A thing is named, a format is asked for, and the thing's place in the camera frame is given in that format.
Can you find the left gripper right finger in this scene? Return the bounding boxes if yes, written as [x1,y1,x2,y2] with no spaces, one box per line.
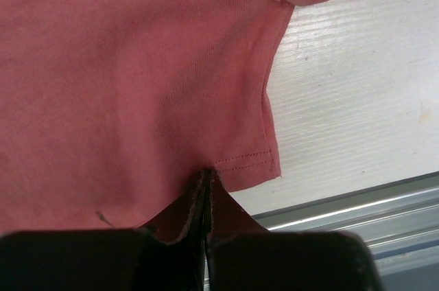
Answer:
[204,170,384,290]

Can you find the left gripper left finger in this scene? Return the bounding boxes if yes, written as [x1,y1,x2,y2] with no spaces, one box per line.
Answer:
[1,170,206,290]

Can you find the salmon red t shirt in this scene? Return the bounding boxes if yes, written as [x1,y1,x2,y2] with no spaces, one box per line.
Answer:
[1,0,327,231]

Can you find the aluminium frame rail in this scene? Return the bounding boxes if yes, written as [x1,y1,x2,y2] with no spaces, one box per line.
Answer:
[255,173,438,290]

